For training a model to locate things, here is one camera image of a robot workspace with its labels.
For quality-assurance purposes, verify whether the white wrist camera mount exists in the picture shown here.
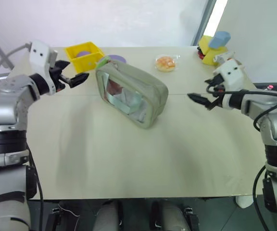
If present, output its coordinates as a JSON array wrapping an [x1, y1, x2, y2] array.
[[212, 51, 247, 91], [29, 40, 59, 80]]

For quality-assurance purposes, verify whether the dark window frame post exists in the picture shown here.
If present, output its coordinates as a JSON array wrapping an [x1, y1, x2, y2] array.
[[190, 0, 218, 46]]

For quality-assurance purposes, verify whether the purple disc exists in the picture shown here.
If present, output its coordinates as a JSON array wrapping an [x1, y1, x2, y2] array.
[[76, 50, 92, 58], [106, 54, 127, 64]]

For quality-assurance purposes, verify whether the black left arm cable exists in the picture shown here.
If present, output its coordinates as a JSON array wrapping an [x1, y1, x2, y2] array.
[[25, 143, 44, 231]]

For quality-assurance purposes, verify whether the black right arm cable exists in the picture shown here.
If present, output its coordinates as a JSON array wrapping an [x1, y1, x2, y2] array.
[[252, 165, 272, 231]]

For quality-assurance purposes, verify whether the blue hexagonal block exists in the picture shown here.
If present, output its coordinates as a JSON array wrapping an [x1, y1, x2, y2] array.
[[208, 30, 231, 50]]

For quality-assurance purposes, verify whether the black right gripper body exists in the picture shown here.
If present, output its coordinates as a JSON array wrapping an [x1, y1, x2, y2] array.
[[205, 77, 226, 111]]

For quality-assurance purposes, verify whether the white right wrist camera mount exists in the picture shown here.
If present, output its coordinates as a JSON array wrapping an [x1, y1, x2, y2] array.
[[212, 51, 247, 91]]

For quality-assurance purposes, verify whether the olive green zipper pouch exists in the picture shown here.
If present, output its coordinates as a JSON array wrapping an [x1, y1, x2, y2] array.
[[95, 56, 169, 130]]

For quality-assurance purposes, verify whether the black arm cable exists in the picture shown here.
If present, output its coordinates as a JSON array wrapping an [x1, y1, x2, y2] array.
[[25, 143, 44, 231], [252, 165, 272, 231]]

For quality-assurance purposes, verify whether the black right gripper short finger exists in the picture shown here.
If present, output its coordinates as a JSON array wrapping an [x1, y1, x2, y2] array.
[[203, 76, 223, 85]]

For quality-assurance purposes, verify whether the white table foot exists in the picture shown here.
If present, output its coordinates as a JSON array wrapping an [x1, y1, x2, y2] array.
[[235, 195, 255, 209]]

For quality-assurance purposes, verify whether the grey rounded robot leg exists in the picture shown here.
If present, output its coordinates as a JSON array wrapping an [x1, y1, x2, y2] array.
[[156, 199, 187, 231], [95, 200, 120, 231]]

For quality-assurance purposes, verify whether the small red object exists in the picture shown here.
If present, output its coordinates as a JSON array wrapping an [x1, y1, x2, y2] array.
[[196, 47, 208, 60]]

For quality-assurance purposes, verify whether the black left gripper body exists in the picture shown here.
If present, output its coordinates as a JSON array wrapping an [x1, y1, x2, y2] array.
[[48, 65, 72, 93]]

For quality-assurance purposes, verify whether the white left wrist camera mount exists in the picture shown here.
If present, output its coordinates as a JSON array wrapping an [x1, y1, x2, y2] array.
[[29, 40, 59, 80]]

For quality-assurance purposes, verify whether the yellow plastic box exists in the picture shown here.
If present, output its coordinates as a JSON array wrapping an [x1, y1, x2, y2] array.
[[64, 41, 105, 73]]

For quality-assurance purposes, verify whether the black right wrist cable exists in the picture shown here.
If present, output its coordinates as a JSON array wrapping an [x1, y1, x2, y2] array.
[[205, 83, 277, 132]]

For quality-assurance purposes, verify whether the grey left wrist cable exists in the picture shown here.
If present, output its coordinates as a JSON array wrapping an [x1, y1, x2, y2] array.
[[0, 42, 32, 80]]

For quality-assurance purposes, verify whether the wrapped orange bread bun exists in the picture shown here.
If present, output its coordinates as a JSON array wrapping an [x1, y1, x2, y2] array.
[[154, 54, 181, 73]]

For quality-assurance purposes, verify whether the yellow block toy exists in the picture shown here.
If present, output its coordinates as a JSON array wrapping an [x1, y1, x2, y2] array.
[[198, 35, 228, 66]]

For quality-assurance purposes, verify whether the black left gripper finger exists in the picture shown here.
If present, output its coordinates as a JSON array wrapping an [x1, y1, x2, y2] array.
[[55, 60, 71, 71], [68, 72, 90, 89]]

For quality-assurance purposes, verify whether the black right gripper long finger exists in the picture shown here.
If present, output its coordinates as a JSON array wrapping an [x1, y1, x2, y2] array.
[[187, 92, 211, 108]]

